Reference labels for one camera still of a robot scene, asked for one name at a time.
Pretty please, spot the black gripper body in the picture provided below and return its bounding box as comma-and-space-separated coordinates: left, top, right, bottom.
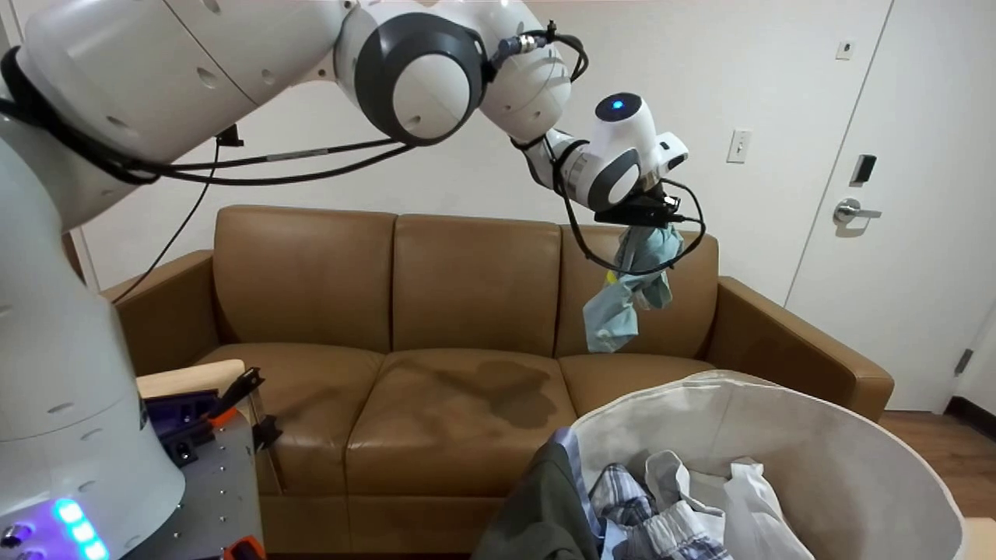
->
598, 191, 682, 228

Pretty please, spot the light blue t-shirt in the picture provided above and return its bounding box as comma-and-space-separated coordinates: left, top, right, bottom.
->
581, 228, 682, 356

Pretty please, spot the blue plaid shirt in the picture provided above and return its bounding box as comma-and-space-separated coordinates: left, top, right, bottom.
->
555, 429, 734, 560

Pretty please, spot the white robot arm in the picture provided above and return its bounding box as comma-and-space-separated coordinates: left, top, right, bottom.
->
0, 0, 688, 560

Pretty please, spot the brown leather couch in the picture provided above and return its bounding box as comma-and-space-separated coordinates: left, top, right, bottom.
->
115, 205, 892, 556

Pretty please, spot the white fabric laundry bag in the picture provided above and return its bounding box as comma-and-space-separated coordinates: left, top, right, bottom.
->
571, 370, 969, 560

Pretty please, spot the black door card reader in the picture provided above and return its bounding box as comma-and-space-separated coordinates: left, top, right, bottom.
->
850, 153, 877, 185

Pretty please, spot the white door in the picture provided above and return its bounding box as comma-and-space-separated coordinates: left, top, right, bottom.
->
787, 0, 996, 412

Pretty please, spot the dark green garment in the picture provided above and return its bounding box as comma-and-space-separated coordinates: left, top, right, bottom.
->
471, 442, 598, 560

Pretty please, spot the beige block on table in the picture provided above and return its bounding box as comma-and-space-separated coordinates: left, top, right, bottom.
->
137, 357, 246, 397

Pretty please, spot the grey perforated robot table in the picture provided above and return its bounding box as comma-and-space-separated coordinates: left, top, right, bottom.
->
125, 421, 268, 560

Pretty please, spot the white light switch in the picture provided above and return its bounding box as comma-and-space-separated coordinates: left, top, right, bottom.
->
725, 130, 751, 164

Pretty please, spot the silver door handle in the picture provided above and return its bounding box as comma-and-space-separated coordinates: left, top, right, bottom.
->
830, 200, 877, 229

